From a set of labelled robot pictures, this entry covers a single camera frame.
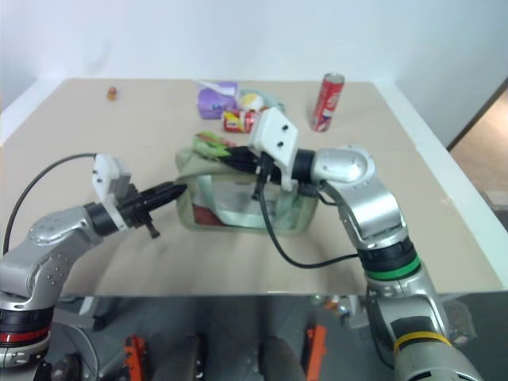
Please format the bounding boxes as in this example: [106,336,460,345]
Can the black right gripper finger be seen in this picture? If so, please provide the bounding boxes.
[221,156,260,175]
[217,145,255,160]

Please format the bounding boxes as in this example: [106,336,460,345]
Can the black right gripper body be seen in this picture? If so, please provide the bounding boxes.
[246,146,283,200]

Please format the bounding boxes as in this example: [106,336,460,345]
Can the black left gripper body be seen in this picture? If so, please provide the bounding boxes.
[117,183,161,240]

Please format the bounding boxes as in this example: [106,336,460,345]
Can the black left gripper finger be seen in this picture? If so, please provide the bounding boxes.
[149,191,184,210]
[147,180,188,201]

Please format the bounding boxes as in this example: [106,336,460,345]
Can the green pink snack packet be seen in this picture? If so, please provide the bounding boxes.
[191,132,232,163]

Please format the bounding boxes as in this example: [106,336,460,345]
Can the green transparent zip pouch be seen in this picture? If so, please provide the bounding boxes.
[175,145,321,237]

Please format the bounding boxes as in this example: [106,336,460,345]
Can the red yellow snack packet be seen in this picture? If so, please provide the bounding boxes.
[221,110,262,133]

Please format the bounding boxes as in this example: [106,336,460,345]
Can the white yellow round toy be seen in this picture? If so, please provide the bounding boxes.
[239,91,266,113]

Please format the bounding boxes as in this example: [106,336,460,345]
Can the purple snack packet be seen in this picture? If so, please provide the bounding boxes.
[196,79,241,121]

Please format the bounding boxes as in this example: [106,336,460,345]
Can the tall red soda can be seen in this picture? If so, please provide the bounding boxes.
[310,72,346,133]

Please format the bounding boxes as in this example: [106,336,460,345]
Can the orange clamp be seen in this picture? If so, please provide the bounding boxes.
[304,324,328,381]
[121,334,148,381]

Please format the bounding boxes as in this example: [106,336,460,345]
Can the clear plastic bag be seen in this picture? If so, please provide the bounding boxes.
[442,294,478,347]

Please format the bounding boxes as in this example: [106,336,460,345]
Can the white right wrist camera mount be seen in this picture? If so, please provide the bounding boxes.
[248,107,300,191]

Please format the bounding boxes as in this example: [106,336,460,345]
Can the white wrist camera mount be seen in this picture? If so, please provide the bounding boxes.
[91,153,134,231]
[248,107,300,191]

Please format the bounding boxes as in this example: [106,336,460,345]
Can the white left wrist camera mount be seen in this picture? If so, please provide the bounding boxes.
[91,153,134,231]

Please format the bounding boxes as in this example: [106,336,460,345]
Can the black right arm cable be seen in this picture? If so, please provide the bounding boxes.
[260,157,364,269]

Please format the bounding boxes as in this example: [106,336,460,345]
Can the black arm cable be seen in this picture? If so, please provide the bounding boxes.
[260,157,364,269]
[2,153,98,255]

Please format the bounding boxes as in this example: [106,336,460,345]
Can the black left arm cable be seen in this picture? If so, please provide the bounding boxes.
[2,153,98,255]

